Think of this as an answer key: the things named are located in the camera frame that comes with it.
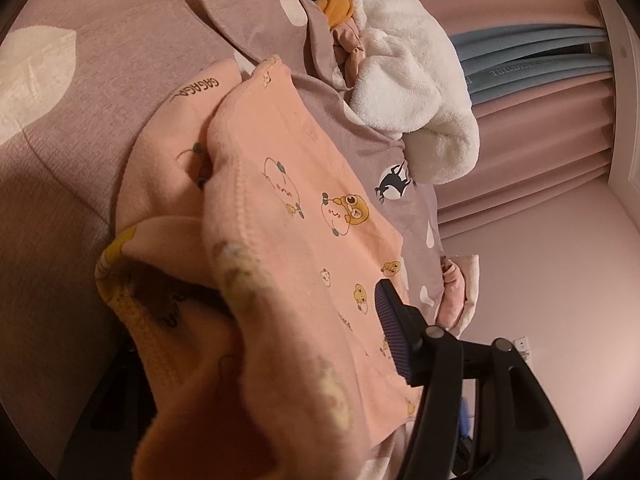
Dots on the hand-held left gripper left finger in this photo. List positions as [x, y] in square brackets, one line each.
[110, 410]

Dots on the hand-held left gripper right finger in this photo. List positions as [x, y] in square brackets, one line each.
[395, 330]

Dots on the peach printed long-sleeve shirt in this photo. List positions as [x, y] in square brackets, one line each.
[300, 220]

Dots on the folded pink garment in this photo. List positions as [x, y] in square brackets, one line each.
[450, 295]

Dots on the folded white garment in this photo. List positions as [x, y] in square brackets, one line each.
[471, 290]

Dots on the pink curtain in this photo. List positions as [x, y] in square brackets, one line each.
[525, 170]

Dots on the mauve polka-dot blanket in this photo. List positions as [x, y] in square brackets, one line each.
[75, 200]

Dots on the white fluffy blanket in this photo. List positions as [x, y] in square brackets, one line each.
[415, 85]

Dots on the small pink crumpled garment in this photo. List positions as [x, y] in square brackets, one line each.
[350, 50]

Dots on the blue curtain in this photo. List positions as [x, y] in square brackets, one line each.
[530, 60]

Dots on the white wall socket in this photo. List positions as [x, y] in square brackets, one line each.
[522, 346]

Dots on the white door frame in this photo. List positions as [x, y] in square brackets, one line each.
[625, 110]

